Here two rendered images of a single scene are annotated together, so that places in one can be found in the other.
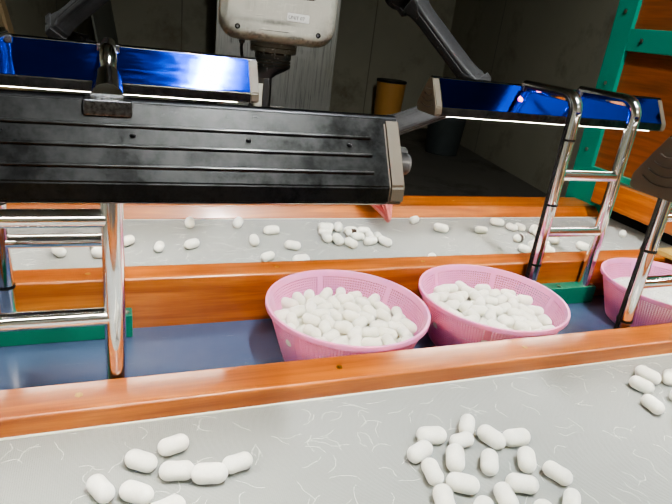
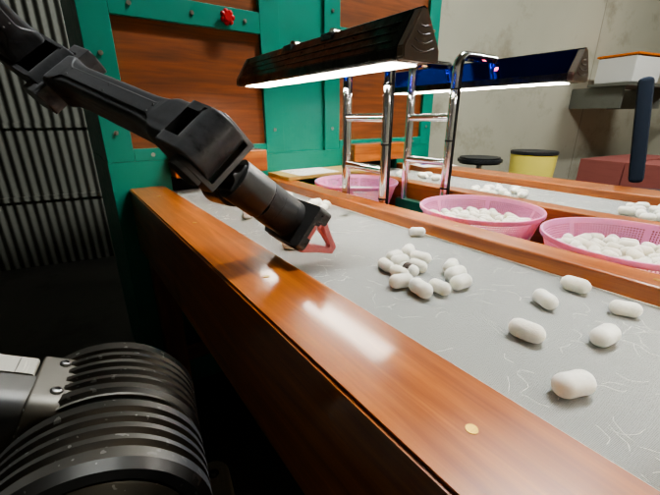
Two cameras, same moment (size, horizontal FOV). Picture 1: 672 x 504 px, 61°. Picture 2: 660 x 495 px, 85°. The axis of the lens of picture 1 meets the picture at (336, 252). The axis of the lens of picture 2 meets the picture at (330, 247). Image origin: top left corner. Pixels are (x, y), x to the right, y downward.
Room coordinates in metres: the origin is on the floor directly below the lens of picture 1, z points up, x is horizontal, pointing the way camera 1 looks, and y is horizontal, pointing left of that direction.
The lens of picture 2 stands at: (1.44, 0.42, 0.96)
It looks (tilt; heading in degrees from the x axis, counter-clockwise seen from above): 20 degrees down; 257
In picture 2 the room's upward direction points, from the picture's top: straight up
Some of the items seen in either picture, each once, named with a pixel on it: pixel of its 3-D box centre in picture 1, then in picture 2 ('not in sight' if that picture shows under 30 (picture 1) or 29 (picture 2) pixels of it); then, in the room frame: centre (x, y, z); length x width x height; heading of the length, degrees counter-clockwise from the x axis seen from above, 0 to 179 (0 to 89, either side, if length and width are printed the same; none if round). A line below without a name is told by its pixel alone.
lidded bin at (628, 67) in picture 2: not in sight; (628, 70); (-2.74, -3.12, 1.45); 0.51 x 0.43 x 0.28; 13
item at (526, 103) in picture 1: (551, 104); (309, 59); (1.29, -0.43, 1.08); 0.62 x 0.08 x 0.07; 113
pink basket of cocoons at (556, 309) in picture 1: (487, 317); (476, 226); (0.93, -0.29, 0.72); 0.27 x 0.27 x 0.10
